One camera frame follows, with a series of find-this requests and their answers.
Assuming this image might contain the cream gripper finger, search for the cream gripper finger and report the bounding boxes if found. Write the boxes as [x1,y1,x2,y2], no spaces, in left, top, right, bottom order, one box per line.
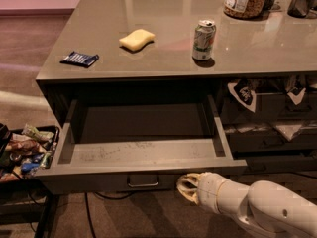
[176,173,200,204]

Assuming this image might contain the grey top drawer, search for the grey top drawer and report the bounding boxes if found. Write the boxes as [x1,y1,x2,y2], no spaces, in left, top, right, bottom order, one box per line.
[37,97,247,194]

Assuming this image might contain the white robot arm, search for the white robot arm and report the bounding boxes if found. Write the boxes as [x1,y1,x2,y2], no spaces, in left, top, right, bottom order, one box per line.
[176,173,317,238]

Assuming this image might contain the grey drawer cabinet counter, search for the grey drawer cabinet counter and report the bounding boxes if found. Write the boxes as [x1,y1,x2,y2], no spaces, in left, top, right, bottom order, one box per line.
[35,0,317,177]

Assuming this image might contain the black white snack bag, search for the black white snack bag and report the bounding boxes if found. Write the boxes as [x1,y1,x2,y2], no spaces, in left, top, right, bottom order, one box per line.
[228,79,257,112]

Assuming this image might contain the white triangular snack bag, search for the white triangular snack bag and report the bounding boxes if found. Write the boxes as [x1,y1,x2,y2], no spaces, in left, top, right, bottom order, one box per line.
[286,77,306,105]

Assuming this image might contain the green white soda can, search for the green white soda can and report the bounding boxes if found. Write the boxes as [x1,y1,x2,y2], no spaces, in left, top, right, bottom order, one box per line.
[192,20,216,60]

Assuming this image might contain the yellow sponge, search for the yellow sponge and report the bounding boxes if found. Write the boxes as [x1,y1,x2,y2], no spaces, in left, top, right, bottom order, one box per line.
[119,29,156,52]

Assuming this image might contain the black bin of snacks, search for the black bin of snacks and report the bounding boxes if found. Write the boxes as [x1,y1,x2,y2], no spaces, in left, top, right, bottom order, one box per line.
[0,124,59,183]

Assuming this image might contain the blue snack packet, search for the blue snack packet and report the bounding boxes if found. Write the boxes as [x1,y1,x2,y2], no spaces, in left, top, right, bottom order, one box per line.
[61,51,99,68]

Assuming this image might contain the large jar of nuts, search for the large jar of nuts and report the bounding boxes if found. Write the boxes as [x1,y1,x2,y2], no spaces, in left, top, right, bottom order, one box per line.
[224,0,265,19]

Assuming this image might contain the dark glass container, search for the dark glass container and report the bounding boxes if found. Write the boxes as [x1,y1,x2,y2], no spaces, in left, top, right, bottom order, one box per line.
[287,0,317,19]

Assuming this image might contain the metal drawer handle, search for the metal drawer handle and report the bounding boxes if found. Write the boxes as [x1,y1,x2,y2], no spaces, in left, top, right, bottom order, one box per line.
[127,175,159,188]

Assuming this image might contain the black floor cable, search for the black floor cable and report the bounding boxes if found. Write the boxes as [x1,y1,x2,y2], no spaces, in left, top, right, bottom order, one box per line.
[83,191,137,238]

